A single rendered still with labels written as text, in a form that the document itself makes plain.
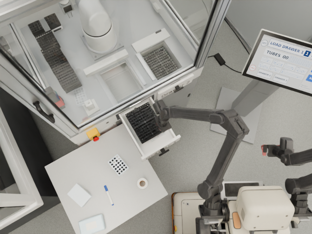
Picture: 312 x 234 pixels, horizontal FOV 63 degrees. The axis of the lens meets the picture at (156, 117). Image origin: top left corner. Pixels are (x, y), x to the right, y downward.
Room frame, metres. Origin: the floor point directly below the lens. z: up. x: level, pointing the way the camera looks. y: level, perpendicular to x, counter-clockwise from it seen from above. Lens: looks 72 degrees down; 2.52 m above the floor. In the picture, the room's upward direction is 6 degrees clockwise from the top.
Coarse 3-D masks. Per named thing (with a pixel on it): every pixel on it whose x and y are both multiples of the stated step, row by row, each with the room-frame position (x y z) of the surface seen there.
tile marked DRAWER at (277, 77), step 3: (276, 75) 0.85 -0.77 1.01; (279, 75) 0.85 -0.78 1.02; (273, 78) 0.84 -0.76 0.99; (276, 78) 0.84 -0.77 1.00; (279, 78) 0.84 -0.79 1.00; (282, 78) 0.84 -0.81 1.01; (285, 78) 0.84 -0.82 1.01; (288, 78) 0.84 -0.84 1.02; (279, 81) 0.82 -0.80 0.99; (282, 81) 0.82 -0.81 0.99; (285, 81) 0.82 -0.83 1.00
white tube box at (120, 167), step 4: (112, 160) 0.22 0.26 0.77; (116, 160) 0.23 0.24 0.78; (120, 160) 0.23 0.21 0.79; (112, 164) 0.20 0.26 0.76; (116, 164) 0.20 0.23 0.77; (120, 164) 0.20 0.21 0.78; (124, 164) 0.20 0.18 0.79; (112, 168) 0.17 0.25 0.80; (116, 168) 0.17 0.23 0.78; (120, 168) 0.17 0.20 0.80; (124, 168) 0.18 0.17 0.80; (128, 168) 0.18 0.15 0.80; (116, 172) 0.15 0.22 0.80; (120, 172) 0.15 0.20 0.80; (124, 172) 0.15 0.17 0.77
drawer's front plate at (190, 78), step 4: (188, 76) 0.83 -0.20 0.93; (192, 76) 0.83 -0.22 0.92; (180, 80) 0.79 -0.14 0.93; (184, 80) 0.79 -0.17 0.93; (188, 80) 0.82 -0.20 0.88; (172, 84) 0.75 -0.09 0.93; (176, 84) 0.76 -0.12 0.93; (180, 84) 0.78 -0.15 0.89; (184, 84) 0.80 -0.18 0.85; (168, 88) 0.72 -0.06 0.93; (172, 88) 0.74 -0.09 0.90; (160, 92) 0.69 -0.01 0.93; (164, 92) 0.70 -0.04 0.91; (160, 96) 0.68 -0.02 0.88; (164, 96) 0.70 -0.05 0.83
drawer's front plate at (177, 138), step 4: (176, 136) 0.39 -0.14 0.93; (180, 136) 0.40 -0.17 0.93; (172, 140) 0.37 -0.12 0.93; (176, 140) 0.38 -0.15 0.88; (164, 144) 0.33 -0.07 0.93; (168, 144) 0.34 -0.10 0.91; (156, 148) 0.31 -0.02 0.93; (160, 148) 0.31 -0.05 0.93; (152, 152) 0.28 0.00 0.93; (156, 152) 0.29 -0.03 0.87; (144, 156) 0.25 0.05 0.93; (148, 156) 0.25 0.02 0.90; (144, 160) 0.24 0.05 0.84
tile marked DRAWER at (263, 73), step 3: (261, 69) 0.88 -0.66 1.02; (258, 72) 0.87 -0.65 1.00; (261, 72) 0.87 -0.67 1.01; (264, 72) 0.87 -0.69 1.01; (267, 72) 0.87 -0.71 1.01; (270, 72) 0.87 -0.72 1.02; (258, 75) 0.86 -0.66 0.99; (261, 75) 0.85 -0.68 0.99; (264, 75) 0.85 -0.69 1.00; (267, 75) 0.85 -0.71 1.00; (270, 75) 0.85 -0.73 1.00
